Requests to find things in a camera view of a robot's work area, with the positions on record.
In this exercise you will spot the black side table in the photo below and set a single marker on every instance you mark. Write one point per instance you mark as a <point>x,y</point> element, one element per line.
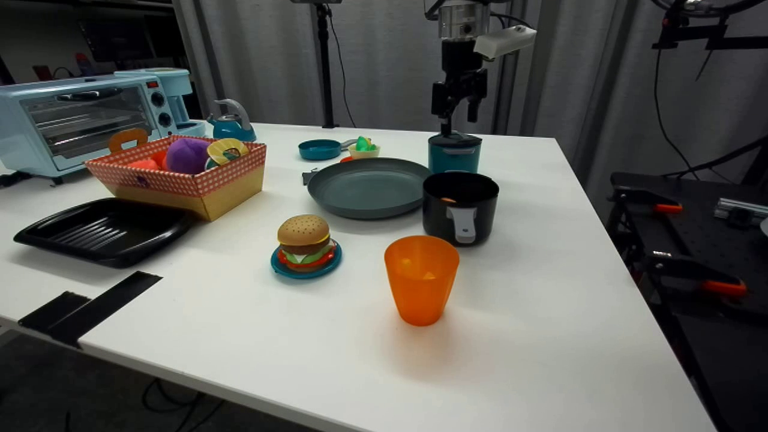
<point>708,320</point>

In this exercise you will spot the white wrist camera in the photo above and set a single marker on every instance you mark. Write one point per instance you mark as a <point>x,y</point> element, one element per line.
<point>504,40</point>

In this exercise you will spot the small teal bowl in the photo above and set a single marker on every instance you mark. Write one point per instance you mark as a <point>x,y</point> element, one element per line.
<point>319,150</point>

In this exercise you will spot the orange toy food piece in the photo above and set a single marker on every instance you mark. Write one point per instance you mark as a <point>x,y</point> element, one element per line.
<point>144,165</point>

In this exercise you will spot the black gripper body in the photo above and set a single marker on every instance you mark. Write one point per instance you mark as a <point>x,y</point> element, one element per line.
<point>462,60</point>

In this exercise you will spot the black grill tray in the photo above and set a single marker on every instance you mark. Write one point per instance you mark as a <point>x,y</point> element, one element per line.
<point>103,232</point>

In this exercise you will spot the black tripod pole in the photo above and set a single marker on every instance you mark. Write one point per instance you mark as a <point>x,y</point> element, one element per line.
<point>325,64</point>

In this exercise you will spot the small teal saucer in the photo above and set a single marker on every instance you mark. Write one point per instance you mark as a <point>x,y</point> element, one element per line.
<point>307,272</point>

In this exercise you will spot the blue toy pot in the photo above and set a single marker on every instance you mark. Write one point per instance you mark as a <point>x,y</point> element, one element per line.
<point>453,159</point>

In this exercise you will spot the orange plastic cup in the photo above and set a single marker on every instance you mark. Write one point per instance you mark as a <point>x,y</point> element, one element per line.
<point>421,280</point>

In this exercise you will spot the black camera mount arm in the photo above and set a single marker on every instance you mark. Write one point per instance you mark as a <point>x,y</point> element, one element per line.
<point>703,35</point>

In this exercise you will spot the teal toy kettle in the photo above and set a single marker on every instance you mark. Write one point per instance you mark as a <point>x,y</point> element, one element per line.
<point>233,125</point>

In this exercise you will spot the red dotted cardboard basket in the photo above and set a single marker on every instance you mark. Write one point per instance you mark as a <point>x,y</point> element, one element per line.
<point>193,189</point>

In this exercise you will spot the black toy pot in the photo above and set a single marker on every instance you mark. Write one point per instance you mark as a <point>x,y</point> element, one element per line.
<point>462,210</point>

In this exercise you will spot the green toy piece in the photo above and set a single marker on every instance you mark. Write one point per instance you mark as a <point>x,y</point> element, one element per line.
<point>362,148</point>

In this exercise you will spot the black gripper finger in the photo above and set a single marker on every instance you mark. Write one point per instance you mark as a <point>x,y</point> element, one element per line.
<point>443,99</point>
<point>475,95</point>

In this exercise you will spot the toy hamburger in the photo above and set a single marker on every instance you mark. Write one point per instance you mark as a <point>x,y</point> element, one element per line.
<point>305,242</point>

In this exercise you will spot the black clamp orange tip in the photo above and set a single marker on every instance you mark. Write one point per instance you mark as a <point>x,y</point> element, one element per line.
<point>696,275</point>
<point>649,200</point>

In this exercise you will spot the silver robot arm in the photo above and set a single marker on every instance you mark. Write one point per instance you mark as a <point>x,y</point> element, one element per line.
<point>459,17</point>

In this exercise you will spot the light blue toaster oven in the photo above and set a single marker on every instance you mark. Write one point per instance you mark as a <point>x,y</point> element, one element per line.
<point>73,122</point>

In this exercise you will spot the grey pot lid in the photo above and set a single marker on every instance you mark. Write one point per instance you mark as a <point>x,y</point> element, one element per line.
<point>459,140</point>

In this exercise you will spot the grey teal frying pan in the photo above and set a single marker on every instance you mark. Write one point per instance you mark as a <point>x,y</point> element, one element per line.
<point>367,189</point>

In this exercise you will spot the purple plush toy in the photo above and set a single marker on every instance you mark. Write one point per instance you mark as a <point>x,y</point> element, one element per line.
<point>188,154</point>

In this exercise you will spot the silver grey device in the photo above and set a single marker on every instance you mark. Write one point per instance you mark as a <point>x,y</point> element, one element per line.
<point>743,213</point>

